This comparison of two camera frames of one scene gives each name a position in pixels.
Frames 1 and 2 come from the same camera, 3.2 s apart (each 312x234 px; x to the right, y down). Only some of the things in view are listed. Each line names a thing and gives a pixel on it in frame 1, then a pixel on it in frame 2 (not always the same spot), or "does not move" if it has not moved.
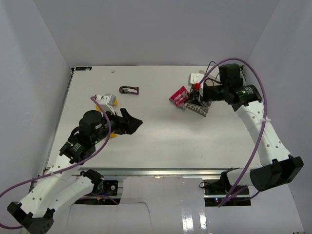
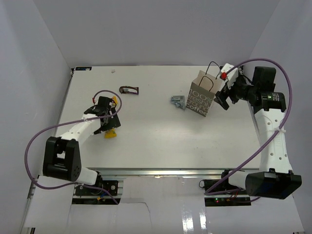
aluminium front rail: (161, 173) does not move
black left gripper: (127, 124) to (113, 123)
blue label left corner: (83, 68) does not move
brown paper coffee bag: (197, 103) does not move
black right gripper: (195, 97) to (222, 96)
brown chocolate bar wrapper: (128, 89) does not move
